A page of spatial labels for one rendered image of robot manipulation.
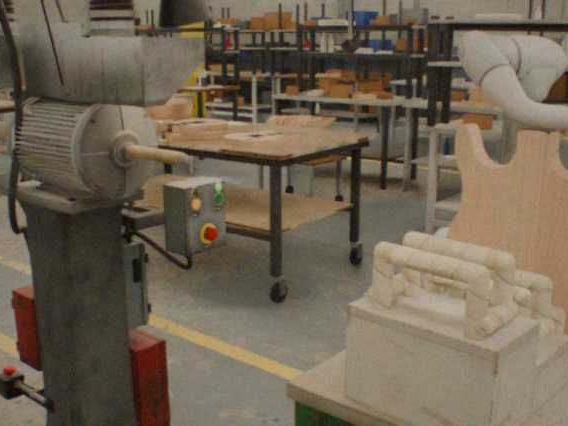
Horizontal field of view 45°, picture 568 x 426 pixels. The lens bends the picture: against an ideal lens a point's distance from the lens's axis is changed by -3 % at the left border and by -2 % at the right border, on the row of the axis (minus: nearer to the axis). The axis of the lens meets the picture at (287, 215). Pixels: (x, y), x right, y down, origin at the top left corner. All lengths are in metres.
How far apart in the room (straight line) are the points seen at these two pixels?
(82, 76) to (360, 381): 0.92
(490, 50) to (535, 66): 0.15
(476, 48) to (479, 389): 1.13
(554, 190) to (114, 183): 1.05
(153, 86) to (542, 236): 0.82
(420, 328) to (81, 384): 1.24
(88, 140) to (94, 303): 0.51
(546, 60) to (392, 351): 1.16
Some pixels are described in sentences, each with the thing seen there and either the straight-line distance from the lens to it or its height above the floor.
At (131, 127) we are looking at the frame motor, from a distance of 1.80.
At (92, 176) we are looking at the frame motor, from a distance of 1.76.
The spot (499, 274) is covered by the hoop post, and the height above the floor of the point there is 1.18.
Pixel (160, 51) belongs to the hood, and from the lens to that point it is 1.48.
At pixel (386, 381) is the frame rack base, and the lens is 1.14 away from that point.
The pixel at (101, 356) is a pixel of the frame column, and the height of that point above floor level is 0.63.
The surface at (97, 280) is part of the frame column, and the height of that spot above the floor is 0.87.
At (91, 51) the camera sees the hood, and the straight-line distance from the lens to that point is 1.60.
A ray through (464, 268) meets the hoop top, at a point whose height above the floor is 1.21.
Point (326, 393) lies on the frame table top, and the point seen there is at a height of 0.93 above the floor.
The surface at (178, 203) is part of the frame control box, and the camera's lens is 1.96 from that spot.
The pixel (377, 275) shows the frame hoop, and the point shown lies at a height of 1.16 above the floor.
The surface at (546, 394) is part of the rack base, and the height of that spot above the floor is 0.95.
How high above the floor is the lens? 1.52
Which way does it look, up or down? 14 degrees down
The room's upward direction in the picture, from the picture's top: straight up
